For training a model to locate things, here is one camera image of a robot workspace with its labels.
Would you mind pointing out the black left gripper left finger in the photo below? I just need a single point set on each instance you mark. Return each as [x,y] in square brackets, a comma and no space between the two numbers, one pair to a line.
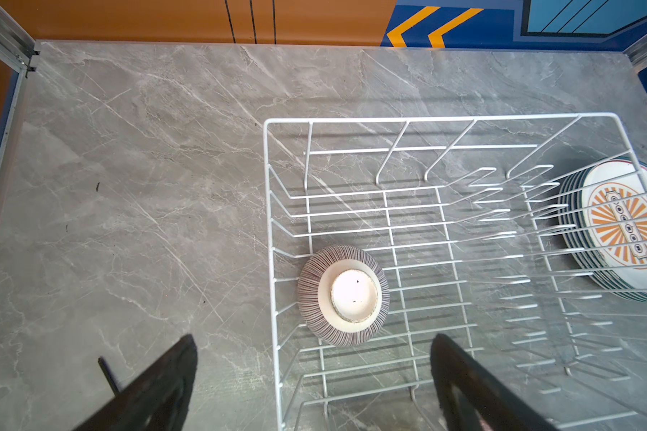
[156,400]

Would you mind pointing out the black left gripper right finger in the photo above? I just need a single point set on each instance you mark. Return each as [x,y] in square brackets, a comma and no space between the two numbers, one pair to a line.
[471,398]

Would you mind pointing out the striped ceramic bowl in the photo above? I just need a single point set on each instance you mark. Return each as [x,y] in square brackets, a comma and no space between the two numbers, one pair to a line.
[343,295]

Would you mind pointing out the white wire dish rack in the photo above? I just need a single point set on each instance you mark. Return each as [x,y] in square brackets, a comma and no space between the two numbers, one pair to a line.
[461,214]

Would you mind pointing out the aluminium corner post left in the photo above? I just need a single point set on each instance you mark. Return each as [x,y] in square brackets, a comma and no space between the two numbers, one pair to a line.
[17,47]

